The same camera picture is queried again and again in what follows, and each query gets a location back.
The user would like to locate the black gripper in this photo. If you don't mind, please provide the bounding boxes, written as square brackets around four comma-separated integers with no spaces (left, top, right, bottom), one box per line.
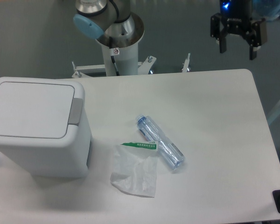
[210,0,267,60]

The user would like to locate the white plastic trash can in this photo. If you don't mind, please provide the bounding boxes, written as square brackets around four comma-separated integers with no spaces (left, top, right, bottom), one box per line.
[0,77,92,178]

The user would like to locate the white trash can lid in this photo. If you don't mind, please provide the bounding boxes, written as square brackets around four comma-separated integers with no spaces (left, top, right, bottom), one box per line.
[0,81,75,139]

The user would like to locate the clear plastic water bottle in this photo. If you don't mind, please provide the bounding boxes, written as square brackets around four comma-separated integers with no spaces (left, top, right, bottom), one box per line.
[136,115,185,170]

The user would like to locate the white crumpled plastic bag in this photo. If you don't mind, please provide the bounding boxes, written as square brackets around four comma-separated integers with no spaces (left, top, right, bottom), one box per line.
[110,141,158,198]

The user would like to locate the grey lid push button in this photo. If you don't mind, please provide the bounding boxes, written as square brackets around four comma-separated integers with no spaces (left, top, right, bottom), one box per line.
[68,98,84,126]

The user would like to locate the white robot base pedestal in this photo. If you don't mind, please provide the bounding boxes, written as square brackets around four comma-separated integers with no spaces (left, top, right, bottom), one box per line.
[101,43,138,77]

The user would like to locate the white metal base frame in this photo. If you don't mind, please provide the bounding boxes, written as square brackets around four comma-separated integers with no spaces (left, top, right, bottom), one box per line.
[72,53,191,78]

